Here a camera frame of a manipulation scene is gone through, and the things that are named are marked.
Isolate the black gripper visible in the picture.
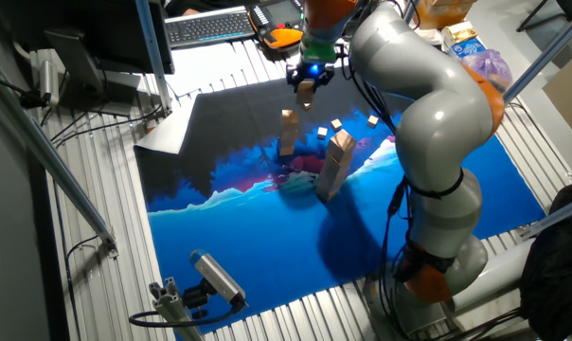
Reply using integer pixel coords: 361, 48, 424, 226
285, 61, 337, 94

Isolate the black cable with plug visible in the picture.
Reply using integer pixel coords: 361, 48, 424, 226
0, 70, 50, 111

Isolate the white cylindrical tube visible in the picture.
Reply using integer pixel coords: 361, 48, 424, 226
449, 236, 538, 332

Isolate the white crumpled cloth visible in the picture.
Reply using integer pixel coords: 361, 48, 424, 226
416, 27, 446, 47

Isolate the black computer keyboard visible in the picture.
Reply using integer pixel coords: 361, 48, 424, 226
164, 5, 257, 50

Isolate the black camera ball mount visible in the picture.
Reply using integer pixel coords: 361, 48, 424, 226
181, 278, 212, 321

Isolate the black strap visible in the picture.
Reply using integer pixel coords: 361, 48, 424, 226
392, 240, 457, 285
405, 168, 466, 201

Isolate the silver cylindrical device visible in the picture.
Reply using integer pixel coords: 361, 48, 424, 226
38, 59, 62, 106

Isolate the silver aluminium frame bar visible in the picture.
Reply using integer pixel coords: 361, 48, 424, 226
517, 191, 572, 241
0, 65, 120, 260
502, 2, 572, 103

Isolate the brown cardboard box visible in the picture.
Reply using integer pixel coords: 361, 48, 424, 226
416, 0, 479, 30

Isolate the white paper sheet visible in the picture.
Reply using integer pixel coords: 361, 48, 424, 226
134, 97, 200, 156

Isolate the black camera cable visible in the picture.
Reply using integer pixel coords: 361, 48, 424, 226
128, 300, 243, 329

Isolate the silver aluminium frame post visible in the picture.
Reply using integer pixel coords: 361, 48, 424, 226
402, 0, 420, 24
134, 0, 173, 117

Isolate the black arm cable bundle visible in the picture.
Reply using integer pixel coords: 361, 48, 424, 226
337, 0, 422, 341

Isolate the purple plastic bag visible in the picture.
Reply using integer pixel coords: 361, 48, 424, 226
460, 48, 513, 94

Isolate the orange black teach pendant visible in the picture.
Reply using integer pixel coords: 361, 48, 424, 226
246, 0, 307, 51

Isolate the black computer monitor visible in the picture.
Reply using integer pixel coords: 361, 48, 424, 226
0, 0, 176, 76

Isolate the dark monitor stand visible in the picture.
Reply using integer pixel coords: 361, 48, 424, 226
44, 27, 148, 118

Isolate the short aluminium extrusion post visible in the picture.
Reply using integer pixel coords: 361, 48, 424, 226
148, 277, 206, 341

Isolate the black jacket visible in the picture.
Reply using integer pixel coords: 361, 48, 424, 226
520, 181, 572, 341

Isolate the blue white carton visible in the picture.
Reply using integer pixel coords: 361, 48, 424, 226
440, 21, 488, 61

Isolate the blue landscape print mat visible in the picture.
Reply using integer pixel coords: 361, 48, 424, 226
133, 65, 547, 340

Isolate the silver bar camera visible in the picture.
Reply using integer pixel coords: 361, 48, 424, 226
188, 249, 249, 309

